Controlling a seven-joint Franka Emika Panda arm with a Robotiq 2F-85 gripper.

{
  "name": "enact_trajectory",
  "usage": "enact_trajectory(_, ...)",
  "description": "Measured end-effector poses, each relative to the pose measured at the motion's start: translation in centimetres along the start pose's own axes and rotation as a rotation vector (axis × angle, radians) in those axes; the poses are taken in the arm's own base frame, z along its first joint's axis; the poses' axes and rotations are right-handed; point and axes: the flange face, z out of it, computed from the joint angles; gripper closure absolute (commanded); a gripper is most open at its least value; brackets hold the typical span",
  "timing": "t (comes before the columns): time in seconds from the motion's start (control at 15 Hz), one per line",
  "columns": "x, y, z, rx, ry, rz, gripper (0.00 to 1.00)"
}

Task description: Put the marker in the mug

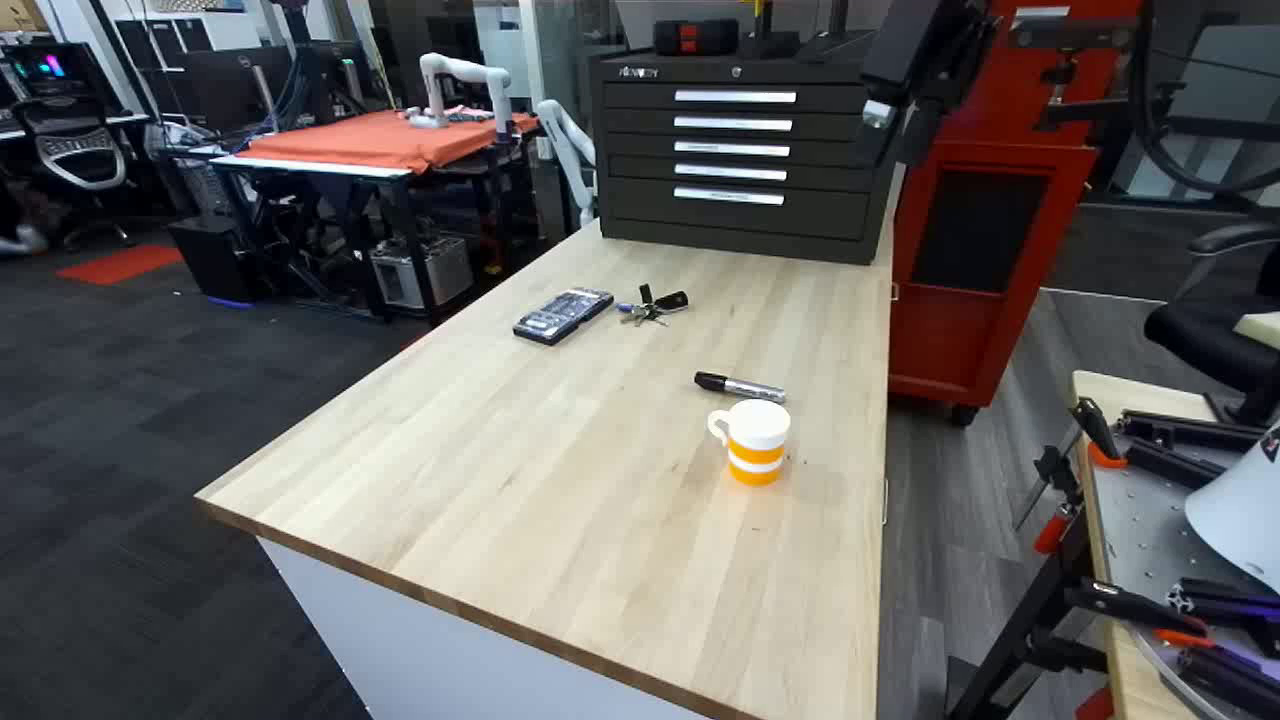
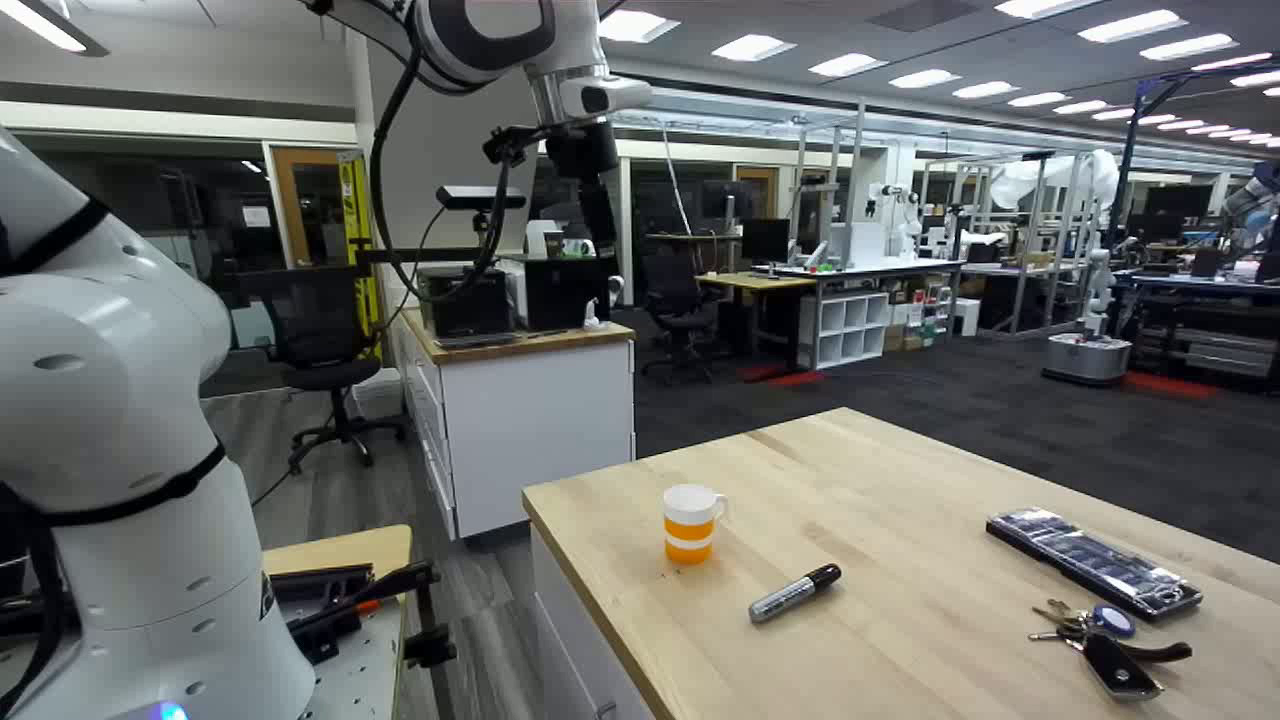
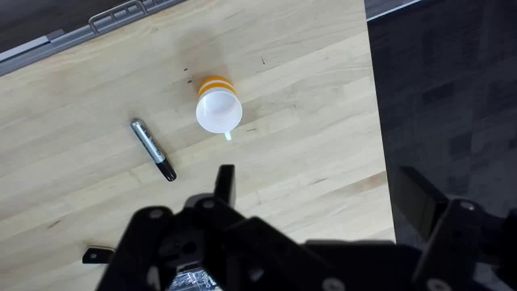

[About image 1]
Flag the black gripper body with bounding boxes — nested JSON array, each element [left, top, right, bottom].
[[854, 0, 1000, 173]]

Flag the black marker silver cap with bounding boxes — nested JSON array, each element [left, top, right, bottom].
[[691, 369, 793, 409]]

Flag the white mug orange stripes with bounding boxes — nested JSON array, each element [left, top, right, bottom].
[[702, 398, 797, 493]]

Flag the black speaker red display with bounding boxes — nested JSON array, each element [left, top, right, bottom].
[[651, 15, 742, 61]]

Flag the red tool cart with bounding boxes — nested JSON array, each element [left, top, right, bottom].
[[885, 0, 1150, 419]]

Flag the key bunch black fob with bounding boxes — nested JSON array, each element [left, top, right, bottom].
[[610, 281, 691, 330]]

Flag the black office chair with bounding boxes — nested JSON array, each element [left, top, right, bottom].
[[1141, 217, 1280, 434]]

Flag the wooden workbench with clamps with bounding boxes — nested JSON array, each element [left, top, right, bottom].
[[944, 369, 1280, 720]]

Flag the black clamp orange pad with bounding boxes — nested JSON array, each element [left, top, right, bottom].
[[1065, 394, 1137, 471]]

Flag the black calculator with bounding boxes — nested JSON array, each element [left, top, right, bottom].
[[507, 286, 617, 349]]

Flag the black bar clamp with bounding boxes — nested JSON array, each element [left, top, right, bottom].
[[1125, 441, 1226, 493], [1115, 409, 1263, 455]]

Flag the grey metal breadboard plate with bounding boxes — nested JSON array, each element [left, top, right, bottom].
[[1091, 444, 1280, 720]]

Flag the grey computer tower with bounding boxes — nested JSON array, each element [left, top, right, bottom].
[[369, 233, 479, 322]]

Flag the white cone shade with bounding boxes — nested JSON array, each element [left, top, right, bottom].
[[1178, 419, 1280, 596]]

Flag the table with orange cover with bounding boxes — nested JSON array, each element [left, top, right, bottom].
[[211, 105, 543, 322]]

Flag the black purple clamp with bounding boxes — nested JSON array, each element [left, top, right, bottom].
[[1167, 578, 1280, 633], [1157, 628, 1280, 720]]

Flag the black floor box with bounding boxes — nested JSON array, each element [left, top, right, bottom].
[[164, 213, 268, 303]]

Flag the red floor mat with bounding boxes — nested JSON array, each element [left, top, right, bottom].
[[50, 242, 188, 292]]

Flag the grey mesh office chair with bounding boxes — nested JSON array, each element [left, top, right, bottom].
[[27, 112, 131, 253]]

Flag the computer monitor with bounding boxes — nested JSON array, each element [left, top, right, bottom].
[[0, 37, 109, 112]]

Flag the black tool chest silver handles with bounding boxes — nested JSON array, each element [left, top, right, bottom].
[[586, 37, 924, 270]]

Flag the white curved frame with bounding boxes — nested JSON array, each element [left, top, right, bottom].
[[530, 96, 600, 233]]

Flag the black clamp orange handle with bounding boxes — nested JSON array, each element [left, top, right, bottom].
[[1031, 444, 1086, 510], [1075, 578, 1212, 640]]

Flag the orange handled clamp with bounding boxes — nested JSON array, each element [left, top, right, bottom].
[[1031, 514, 1081, 561]]

